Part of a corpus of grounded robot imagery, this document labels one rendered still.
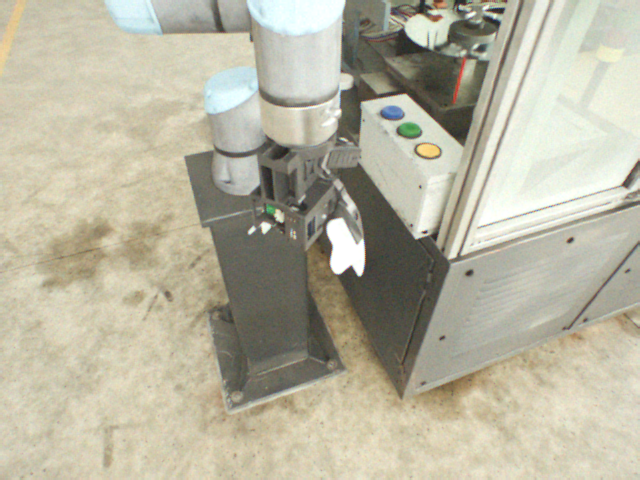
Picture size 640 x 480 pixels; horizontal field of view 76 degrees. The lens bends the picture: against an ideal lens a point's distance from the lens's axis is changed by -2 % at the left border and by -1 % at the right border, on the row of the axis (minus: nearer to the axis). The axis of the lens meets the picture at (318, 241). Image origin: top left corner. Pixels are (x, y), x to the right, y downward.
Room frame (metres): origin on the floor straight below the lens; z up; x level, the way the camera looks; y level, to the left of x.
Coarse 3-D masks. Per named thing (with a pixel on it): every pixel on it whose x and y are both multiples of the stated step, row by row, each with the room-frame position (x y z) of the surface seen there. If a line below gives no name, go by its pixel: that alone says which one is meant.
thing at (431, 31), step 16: (416, 16) 1.18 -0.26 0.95; (432, 16) 1.18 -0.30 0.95; (448, 16) 1.18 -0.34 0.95; (464, 16) 1.18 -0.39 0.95; (496, 16) 1.18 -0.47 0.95; (416, 32) 1.07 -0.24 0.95; (432, 32) 1.07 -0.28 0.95; (448, 32) 1.07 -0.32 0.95; (496, 32) 1.07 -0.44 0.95; (432, 48) 0.97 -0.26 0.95; (448, 48) 0.97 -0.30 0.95; (464, 48) 0.97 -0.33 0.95; (480, 48) 0.97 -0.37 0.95
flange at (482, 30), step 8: (456, 24) 1.09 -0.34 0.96; (464, 24) 1.08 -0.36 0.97; (472, 24) 1.06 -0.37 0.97; (480, 24) 1.06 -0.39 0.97; (488, 24) 1.10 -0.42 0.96; (456, 32) 1.05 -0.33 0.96; (464, 32) 1.04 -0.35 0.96; (472, 32) 1.04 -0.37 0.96; (480, 32) 1.04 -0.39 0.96; (488, 32) 1.04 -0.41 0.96
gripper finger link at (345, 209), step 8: (344, 192) 0.36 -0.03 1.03; (344, 200) 0.36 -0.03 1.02; (336, 208) 0.36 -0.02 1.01; (344, 208) 0.35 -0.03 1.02; (352, 208) 0.35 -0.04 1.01; (336, 216) 0.36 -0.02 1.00; (344, 216) 0.35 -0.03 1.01; (352, 216) 0.35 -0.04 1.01; (352, 224) 0.35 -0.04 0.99; (360, 224) 0.35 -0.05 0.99; (352, 232) 0.35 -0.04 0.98; (360, 232) 0.35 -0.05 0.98; (360, 240) 0.35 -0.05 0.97
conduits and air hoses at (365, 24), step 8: (472, 0) 1.34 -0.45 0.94; (480, 0) 1.33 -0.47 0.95; (496, 0) 1.33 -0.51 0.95; (392, 8) 1.32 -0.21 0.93; (400, 8) 1.37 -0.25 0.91; (408, 8) 1.36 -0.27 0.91; (416, 8) 1.32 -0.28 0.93; (432, 8) 1.34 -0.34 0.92; (448, 8) 1.33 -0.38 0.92; (392, 16) 1.31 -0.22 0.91; (400, 16) 1.31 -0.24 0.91; (408, 16) 1.31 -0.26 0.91; (344, 24) 1.43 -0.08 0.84; (360, 24) 1.42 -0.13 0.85; (368, 24) 1.42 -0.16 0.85; (392, 24) 1.46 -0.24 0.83; (400, 24) 1.30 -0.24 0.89; (344, 32) 1.50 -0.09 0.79; (360, 32) 1.46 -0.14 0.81; (368, 32) 1.55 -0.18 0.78; (384, 32) 1.50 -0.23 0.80; (368, 40) 1.52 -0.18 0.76; (384, 40) 1.47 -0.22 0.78
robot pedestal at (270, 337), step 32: (192, 160) 0.82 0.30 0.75; (224, 192) 0.70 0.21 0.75; (224, 224) 0.64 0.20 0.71; (224, 256) 0.63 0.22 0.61; (256, 256) 0.66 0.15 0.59; (288, 256) 0.69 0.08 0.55; (256, 288) 0.65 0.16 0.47; (288, 288) 0.68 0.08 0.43; (224, 320) 0.84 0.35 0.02; (256, 320) 0.65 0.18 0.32; (288, 320) 0.68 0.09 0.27; (320, 320) 0.85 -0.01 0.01; (224, 352) 0.71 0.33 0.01; (256, 352) 0.64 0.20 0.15; (288, 352) 0.68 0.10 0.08; (320, 352) 0.68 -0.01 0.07; (224, 384) 0.60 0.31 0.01; (256, 384) 0.60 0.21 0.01; (288, 384) 0.60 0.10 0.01
